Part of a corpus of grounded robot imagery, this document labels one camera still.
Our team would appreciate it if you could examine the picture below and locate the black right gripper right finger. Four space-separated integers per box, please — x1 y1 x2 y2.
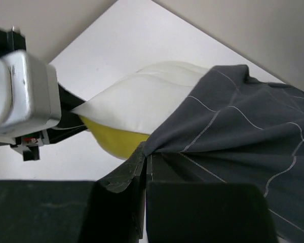
146 154 278 242

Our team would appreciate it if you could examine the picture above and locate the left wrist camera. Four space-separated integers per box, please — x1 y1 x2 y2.
0 51 61 144

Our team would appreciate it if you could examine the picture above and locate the dark grey checked pillowcase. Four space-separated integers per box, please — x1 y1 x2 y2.
144 65 304 242

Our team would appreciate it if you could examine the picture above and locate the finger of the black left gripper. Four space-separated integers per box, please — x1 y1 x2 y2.
50 84 87 144

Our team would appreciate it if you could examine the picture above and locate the white pillow yellow edge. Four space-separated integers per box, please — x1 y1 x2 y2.
73 61 208 159

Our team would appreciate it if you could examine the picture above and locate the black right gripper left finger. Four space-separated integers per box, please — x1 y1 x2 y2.
0 144 145 242

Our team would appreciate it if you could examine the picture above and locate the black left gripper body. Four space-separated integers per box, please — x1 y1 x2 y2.
0 26 51 162

